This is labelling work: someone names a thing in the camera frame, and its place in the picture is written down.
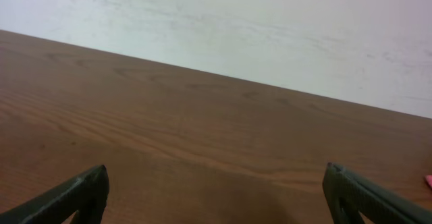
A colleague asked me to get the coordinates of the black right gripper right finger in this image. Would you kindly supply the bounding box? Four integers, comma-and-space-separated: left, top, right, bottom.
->
322, 163, 431, 224

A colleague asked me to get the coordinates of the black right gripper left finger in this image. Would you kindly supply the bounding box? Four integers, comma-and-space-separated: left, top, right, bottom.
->
1, 165, 109, 224

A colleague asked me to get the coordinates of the orange red t-shirt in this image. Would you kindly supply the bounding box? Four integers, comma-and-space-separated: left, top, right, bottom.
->
425, 175, 432, 188

